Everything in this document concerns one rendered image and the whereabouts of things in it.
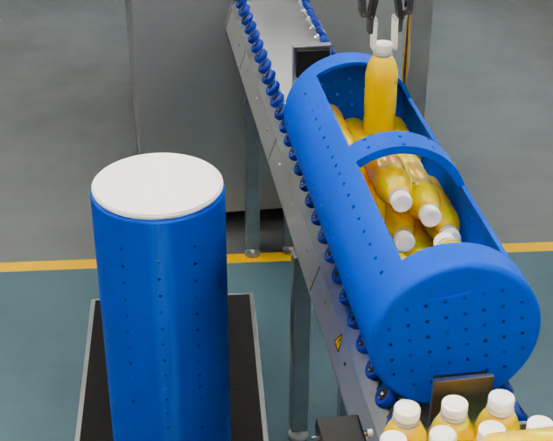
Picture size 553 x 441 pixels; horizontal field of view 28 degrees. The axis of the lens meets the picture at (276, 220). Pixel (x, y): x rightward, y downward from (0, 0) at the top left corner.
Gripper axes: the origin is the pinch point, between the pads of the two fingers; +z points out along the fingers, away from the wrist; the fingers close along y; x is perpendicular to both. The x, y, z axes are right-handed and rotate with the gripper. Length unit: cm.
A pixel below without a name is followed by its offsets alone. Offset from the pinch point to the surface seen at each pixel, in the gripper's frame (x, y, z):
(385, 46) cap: 1.6, 0.0, 2.4
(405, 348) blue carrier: 76, 14, 24
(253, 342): -52, 22, 116
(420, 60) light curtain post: -66, -28, 35
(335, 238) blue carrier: 47, 19, 20
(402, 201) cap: 42.6, 6.0, 16.1
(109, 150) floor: -214, 62, 130
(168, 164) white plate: -1, 47, 28
